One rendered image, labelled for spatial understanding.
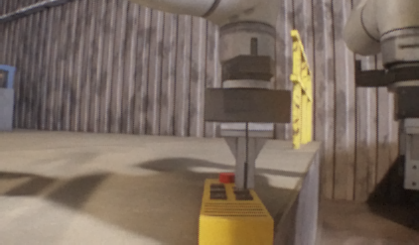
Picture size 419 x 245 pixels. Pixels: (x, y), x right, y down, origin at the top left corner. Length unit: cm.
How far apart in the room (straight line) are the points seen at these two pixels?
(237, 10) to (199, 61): 383
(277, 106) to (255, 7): 15
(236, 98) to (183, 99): 386
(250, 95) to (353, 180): 342
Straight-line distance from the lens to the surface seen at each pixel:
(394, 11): 54
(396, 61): 53
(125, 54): 504
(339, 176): 379
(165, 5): 41
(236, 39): 43
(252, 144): 44
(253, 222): 30
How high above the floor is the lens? 85
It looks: 3 degrees up
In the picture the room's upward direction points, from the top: 1 degrees clockwise
